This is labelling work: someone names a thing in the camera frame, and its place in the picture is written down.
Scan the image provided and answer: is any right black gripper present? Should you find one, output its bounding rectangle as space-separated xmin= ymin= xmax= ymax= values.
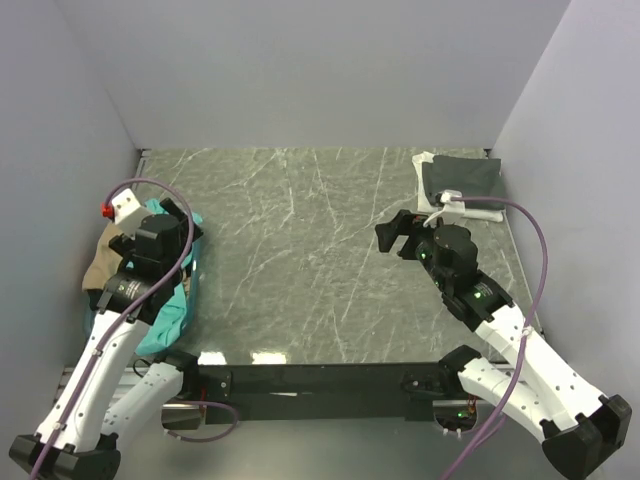
xmin=375 ymin=209 xmax=452 ymax=292

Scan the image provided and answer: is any teal t shirt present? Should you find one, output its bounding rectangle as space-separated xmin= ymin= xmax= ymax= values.
xmin=135 ymin=198 xmax=203 ymax=356

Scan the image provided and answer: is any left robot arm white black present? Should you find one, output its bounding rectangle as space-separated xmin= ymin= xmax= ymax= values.
xmin=9 ymin=190 xmax=202 ymax=479

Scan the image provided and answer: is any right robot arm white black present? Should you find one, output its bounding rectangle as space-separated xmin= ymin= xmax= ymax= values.
xmin=375 ymin=210 xmax=632 ymax=479

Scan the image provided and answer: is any folded white t shirt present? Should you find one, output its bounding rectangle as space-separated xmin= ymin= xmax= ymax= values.
xmin=412 ymin=151 xmax=504 ymax=223

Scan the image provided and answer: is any tan t shirt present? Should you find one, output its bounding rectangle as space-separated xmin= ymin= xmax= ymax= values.
xmin=82 ymin=222 xmax=122 ymax=292

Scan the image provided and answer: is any teal plastic basket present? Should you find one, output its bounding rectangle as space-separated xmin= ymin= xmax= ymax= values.
xmin=82 ymin=209 xmax=204 ymax=351

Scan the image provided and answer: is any folded dark grey t shirt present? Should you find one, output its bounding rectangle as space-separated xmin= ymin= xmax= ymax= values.
xmin=423 ymin=154 xmax=506 ymax=206

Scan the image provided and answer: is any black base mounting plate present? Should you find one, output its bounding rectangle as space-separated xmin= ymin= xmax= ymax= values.
xmin=142 ymin=362 xmax=481 ymax=426

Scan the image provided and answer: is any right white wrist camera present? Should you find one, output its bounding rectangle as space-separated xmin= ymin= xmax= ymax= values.
xmin=423 ymin=190 xmax=465 ymax=227

